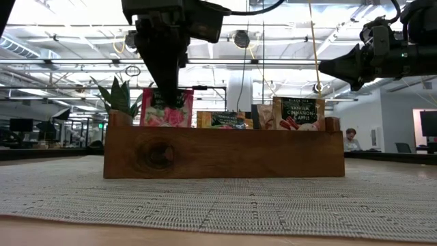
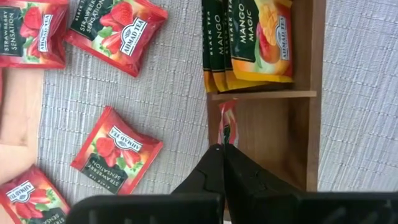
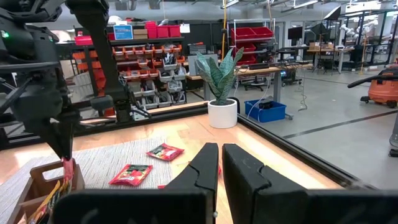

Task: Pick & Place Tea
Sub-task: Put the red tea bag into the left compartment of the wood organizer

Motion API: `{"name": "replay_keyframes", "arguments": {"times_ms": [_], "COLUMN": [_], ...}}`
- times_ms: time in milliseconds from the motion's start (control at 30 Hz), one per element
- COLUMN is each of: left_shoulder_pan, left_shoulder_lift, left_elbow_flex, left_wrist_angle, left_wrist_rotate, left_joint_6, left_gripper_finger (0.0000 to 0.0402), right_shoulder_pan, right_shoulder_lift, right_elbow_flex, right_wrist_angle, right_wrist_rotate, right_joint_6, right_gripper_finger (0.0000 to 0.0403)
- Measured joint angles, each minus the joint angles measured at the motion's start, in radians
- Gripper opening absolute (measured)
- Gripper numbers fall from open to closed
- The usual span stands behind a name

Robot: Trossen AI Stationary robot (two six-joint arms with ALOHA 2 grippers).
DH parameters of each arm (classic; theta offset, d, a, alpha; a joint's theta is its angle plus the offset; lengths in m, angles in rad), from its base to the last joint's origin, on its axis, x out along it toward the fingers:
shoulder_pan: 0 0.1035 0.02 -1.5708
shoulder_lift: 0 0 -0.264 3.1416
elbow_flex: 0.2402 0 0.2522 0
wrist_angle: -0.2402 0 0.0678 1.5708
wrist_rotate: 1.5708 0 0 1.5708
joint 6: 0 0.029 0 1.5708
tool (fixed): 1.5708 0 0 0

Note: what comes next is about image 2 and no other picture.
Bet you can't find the grey woven placemat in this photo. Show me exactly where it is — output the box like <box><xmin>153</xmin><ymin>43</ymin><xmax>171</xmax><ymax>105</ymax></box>
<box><xmin>37</xmin><ymin>0</ymin><xmax>398</xmax><ymax>206</ymax></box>

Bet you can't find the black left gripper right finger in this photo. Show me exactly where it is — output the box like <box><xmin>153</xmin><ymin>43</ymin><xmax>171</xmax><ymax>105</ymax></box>
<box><xmin>224</xmin><ymin>143</ymin><xmax>298</xmax><ymax>224</ymax></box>

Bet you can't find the wooden tea organizer box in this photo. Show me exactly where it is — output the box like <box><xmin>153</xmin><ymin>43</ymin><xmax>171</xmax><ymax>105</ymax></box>
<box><xmin>201</xmin><ymin>0</ymin><xmax>326</xmax><ymax>192</ymax></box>

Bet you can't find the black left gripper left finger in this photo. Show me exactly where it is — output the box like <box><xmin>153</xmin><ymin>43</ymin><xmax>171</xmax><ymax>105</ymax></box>
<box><xmin>172</xmin><ymin>144</ymin><xmax>224</xmax><ymax>224</ymax></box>

